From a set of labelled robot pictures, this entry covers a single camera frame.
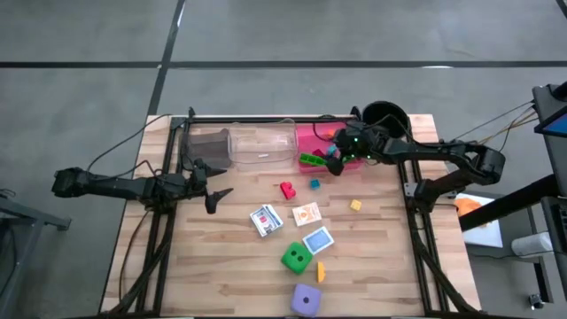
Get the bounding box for pink plastic bin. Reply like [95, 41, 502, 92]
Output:
[295, 121, 366, 175]

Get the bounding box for black equipment stand with screen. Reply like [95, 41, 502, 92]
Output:
[531, 81, 567, 197]

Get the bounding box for white roll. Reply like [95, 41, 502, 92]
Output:
[510, 230, 555, 259]

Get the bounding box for green toy block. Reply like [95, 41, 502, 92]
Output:
[299, 152, 330, 168]

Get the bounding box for red toy block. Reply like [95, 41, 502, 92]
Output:
[279, 181, 298, 201]

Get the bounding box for grey plastic bin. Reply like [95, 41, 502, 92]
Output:
[185, 128, 233, 170]

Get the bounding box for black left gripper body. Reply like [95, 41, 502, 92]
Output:
[188, 157, 210, 200]

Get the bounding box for green foam die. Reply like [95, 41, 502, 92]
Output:
[280, 241, 315, 276]

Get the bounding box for white sheet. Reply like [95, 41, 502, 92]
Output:
[454, 191, 505, 249]

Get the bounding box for black diagonal beam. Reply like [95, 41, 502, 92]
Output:
[457, 174, 567, 232]

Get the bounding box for white card box blue labels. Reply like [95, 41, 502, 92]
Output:
[249, 203, 285, 238]

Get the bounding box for grey metal stand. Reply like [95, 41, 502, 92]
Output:
[0, 189, 73, 319]

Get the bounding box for black round bucket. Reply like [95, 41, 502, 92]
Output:
[361, 100, 411, 139]

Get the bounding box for orange object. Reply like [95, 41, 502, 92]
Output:
[453, 197, 483, 219]

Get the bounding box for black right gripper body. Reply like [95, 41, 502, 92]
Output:
[345, 127, 378, 166]

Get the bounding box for clear plastic bin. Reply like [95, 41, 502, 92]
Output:
[227, 118, 299, 172]

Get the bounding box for purple foam die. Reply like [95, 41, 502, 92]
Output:
[290, 283, 323, 318]

